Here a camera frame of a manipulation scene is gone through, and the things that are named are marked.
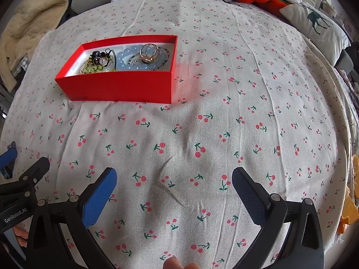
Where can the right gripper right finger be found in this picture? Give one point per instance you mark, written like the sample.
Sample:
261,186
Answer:
252,194

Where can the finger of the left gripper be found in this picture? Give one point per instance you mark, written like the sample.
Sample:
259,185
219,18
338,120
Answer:
7,161
34,174

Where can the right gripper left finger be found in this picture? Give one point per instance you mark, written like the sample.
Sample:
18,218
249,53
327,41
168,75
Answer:
95,196

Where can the red jewelry box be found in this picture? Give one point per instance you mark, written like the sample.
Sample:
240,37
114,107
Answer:
151,86

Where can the person's left hand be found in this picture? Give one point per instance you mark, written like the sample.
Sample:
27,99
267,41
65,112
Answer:
21,236

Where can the person's right hand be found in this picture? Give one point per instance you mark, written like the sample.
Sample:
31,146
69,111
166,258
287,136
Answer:
174,263

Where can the cherry print bedsheet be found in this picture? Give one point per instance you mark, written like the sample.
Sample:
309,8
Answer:
249,90

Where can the beige quilted blanket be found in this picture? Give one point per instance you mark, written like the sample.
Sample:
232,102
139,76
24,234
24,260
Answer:
31,20

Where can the deer print pillow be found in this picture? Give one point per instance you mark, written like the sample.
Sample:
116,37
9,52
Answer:
324,33

